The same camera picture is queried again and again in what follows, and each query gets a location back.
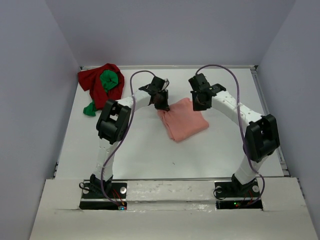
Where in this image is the dark red t shirt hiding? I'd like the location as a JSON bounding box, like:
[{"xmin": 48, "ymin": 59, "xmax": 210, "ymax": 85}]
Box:
[{"xmin": 77, "ymin": 63, "xmax": 125, "ymax": 115}]

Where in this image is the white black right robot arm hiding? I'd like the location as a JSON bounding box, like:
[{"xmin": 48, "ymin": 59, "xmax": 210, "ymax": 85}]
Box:
[{"xmin": 188, "ymin": 73, "xmax": 280, "ymax": 196}]

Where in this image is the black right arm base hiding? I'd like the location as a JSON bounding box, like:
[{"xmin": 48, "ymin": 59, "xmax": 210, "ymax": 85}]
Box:
[{"xmin": 213, "ymin": 180, "xmax": 263, "ymax": 210}]

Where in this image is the green t shirt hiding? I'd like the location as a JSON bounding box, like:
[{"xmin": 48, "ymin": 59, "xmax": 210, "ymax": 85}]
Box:
[{"xmin": 82, "ymin": 69, "xmax": 120, "ymax": 116}]

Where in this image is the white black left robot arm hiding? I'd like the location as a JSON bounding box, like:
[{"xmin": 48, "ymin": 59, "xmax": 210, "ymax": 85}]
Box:
[{"xmin": 89, "ymin": 76, "xmax": 170, "ymax": 198}]

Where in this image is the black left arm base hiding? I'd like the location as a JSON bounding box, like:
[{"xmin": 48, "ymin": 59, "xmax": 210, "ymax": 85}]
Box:
[{"xmin": 78, "ymin": 181, "xmax": 128, "ymax": 211}]

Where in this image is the pink t shirt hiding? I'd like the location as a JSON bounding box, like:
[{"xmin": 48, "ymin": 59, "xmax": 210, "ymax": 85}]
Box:
[{"xmin": 157, "ymin": 97, "xmax": 209, "ymax": 143}]

